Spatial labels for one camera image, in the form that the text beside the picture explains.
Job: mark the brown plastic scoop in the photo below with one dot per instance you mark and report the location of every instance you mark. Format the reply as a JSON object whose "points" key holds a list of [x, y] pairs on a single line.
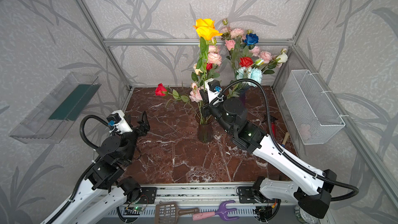
{"points": [[168, 213]]}

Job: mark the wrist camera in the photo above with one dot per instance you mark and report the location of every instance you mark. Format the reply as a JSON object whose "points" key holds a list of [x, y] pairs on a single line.
{"points": [[117, 123], [213, 91]]}

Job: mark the blue rose stem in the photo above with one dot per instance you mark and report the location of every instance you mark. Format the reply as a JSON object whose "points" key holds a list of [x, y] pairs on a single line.
{"points": [[251, 39]]}

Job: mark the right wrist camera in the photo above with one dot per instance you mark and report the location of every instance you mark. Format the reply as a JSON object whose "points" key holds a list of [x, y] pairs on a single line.
{"points": [[213, 91]]}

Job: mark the cream peach rose stem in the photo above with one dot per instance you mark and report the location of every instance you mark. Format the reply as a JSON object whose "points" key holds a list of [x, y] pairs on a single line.
{"points": [[198, 71]]}

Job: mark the large red rose stem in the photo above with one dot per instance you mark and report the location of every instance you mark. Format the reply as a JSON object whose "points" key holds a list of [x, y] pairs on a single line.
{"points": [[246, 62]]}

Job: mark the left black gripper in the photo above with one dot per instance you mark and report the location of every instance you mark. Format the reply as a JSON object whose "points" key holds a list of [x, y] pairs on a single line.
{"points": [[137, 128]]}

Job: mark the clear plastic wall shelf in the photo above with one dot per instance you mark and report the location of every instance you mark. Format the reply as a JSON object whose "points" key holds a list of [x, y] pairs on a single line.
{"points": [[49, 122]]}

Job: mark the metal tin can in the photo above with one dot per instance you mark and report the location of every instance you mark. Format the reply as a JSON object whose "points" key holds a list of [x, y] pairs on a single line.
{"points": [[304, 217]]}

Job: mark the orange flower stem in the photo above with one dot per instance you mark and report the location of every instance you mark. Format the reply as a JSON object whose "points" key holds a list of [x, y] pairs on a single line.
{"points": [[205, 29]]}

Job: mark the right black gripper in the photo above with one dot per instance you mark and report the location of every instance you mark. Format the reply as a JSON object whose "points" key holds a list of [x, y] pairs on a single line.
{"points": [[205, 106]]}

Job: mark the white wire mesh basket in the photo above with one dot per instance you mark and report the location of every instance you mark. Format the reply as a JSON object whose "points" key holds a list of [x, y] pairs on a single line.
{"points": [[313, 113]]}

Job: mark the purple glass vase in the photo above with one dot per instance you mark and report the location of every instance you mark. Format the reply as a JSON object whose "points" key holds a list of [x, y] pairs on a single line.
{"points": [[242, 96]]}

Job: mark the blue garden trowel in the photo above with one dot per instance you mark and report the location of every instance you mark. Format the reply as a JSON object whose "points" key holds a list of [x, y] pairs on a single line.
{"points": [[285, 140]]}

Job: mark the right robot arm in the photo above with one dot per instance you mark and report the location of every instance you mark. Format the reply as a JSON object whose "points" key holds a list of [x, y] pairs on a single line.
{"points": [[312, 189]]}

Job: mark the small pink flower stem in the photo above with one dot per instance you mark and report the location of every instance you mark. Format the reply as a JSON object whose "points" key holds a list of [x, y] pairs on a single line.
{"points": [[195, 96]]}

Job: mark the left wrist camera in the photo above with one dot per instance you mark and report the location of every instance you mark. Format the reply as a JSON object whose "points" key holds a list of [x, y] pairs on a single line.
{"points": [[117, 123]]}

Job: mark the pale blue white flower stem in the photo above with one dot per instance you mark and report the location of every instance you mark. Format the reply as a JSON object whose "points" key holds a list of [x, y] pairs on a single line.
{"points": [[234, 91]]}

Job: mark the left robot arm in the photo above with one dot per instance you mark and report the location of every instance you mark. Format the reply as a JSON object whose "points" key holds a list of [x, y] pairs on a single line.
{"points": [[101, 187]]}

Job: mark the purple pink garden fork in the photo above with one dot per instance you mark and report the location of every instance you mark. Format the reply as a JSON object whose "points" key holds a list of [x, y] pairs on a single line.
{"points": [[222, 212]]}

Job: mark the white rose stem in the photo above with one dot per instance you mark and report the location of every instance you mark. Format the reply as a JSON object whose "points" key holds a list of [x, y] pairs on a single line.
{"points": [[267, 63]]}

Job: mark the dark red glass vase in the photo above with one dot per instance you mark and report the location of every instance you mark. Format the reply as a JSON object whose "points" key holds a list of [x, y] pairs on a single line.
{"points": [[205, 130]]}

